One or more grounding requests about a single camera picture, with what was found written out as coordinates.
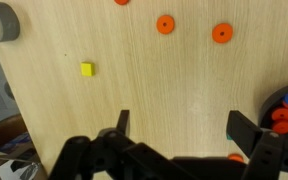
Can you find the cardboard box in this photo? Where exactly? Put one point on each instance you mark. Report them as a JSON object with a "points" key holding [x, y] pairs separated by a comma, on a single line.
{"points": [[18, 157]]}

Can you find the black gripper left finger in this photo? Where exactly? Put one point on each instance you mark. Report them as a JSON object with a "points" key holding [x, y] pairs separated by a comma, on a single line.
{"points": [[123, 124]]}

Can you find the black bowl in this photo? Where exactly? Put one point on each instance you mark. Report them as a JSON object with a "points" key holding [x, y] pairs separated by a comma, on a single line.
{"points": [[274, 101]]}

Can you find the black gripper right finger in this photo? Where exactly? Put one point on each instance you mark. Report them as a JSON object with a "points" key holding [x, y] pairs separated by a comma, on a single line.
{"points": [[243, 132]]}

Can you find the round orange block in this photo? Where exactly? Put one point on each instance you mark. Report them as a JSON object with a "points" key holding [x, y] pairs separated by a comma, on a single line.
{"points": [[280, 114], [121, 2], [236, 157], [280, 127], [165, 24], [222, 33]]}

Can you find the small teal block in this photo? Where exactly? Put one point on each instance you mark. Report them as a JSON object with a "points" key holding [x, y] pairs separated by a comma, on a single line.
{"points": [[228, 137]]}

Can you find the yellow square block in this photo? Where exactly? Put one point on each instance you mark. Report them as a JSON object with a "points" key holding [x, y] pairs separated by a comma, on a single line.
{"points": [[87, 69]]}

